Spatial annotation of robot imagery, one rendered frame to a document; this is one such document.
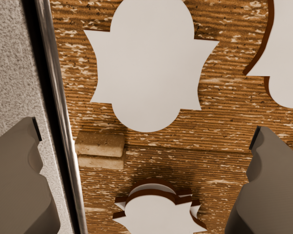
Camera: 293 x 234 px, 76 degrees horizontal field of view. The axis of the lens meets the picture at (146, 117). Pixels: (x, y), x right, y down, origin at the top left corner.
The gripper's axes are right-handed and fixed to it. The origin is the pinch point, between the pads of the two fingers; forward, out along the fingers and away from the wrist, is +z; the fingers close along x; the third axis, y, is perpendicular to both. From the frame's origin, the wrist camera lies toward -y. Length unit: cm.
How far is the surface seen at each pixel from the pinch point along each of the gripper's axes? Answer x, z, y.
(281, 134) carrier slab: 17.3, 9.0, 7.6
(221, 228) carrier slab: 15.0, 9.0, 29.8
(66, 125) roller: -10.9, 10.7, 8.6
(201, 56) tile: 5.0, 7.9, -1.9
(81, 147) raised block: -7.5, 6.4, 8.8
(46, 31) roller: -10.8, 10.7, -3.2
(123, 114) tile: -2.6, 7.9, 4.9
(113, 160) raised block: -3.9, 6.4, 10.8
